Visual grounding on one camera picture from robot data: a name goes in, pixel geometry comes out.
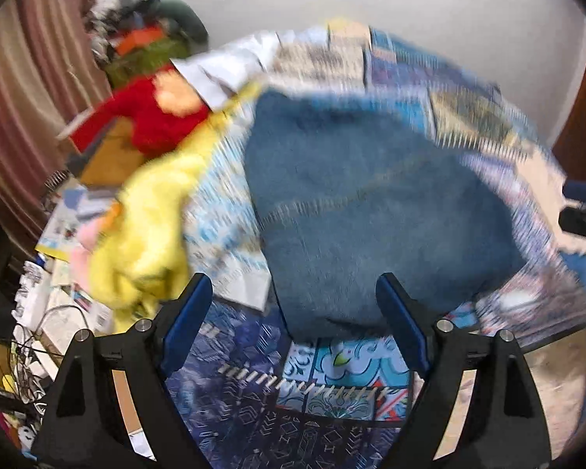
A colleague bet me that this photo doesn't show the brown cardboard box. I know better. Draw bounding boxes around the brown cardboard box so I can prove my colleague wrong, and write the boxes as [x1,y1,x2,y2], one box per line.
[66,116,151,190]

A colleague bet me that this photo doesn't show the tangle of cables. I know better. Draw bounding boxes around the tangle of cables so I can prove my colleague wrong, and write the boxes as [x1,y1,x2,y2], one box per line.
[0,303,91,404]

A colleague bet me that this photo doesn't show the pile of mixed clothes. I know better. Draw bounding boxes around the pile of mixed clothes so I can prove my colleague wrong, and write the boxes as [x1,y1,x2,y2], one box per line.
[84,0,211,90]

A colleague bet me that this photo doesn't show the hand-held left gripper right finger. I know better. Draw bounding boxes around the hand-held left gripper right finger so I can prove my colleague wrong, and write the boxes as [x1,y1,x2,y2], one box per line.
[375,272,552,469]

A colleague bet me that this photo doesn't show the blue patchwork printed blanket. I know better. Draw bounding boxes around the blue patchwork printed blanket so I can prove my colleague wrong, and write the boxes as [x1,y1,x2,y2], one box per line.
[168,18,586,469]

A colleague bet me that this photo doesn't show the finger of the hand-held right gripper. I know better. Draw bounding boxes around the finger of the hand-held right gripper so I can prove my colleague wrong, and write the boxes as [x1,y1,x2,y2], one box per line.
[559,180,586,242]

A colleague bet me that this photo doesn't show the red plush toy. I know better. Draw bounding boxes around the red plush toy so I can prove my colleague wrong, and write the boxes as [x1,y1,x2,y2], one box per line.
[56,64,212,156]

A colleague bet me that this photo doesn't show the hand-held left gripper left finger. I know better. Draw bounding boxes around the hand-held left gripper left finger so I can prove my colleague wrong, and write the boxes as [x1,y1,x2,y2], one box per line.
[32,274,214,469]

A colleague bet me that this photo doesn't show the striped brown curtain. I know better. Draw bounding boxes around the striped brown curtain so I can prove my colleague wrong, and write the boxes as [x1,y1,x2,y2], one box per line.
[0,0,114,238]

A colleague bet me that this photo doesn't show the blue denim jeans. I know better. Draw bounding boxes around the blue denim jeans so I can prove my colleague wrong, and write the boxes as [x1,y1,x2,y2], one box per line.
[243,88,529,342]

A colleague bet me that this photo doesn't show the yellow fuzzy cloth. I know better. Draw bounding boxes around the yellow fuzzy cloth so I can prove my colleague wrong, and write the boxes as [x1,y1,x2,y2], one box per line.
[75,82,265,334]

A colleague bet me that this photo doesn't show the white cloth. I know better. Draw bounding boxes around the white cloth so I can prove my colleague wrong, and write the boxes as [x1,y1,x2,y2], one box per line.
[170,30,280,111]

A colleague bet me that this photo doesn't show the pile of papers and books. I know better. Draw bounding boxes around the pile of papers and books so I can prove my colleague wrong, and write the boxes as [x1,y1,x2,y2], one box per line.
[11,176,124,335]

